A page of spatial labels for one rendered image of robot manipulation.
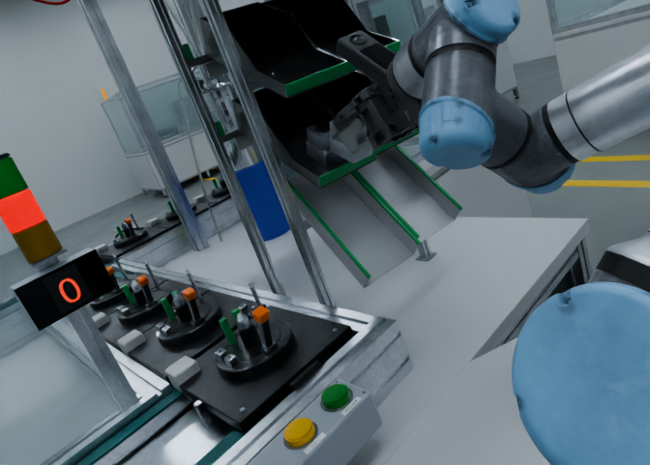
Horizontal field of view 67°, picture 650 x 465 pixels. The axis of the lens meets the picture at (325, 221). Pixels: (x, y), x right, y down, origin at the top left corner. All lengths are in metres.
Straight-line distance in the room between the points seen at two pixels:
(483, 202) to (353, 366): 1.60
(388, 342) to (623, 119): 0.48
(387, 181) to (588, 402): 0.82
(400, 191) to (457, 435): 0.52
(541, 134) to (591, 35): 4.15
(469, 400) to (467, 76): 0.48
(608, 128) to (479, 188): 1.70
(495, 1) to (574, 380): 0.38
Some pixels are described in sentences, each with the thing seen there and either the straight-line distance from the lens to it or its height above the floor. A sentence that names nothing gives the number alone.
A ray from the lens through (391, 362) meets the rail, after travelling 0.84.
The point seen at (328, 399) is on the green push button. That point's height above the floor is 0.97.
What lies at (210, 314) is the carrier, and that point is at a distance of 1.05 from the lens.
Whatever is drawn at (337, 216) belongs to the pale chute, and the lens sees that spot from 0.97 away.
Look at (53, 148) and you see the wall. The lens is 11.33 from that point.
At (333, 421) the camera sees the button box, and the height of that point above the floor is 0.96.
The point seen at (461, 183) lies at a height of 0.72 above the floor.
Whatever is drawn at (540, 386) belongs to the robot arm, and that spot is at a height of 1.17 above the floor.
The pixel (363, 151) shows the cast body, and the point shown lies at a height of 1.23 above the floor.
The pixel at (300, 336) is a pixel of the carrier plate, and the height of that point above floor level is 0.97.
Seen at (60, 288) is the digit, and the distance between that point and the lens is 0.83.
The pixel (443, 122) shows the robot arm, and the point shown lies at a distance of 0.50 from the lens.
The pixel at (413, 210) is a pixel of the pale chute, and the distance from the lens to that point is 1.04.
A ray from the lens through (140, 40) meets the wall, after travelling 11.97.
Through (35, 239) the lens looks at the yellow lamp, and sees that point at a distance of 0.82.
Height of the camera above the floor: 1.39
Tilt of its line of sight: 18 degrees down
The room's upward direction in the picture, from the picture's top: 20 degrees counter-clockwise
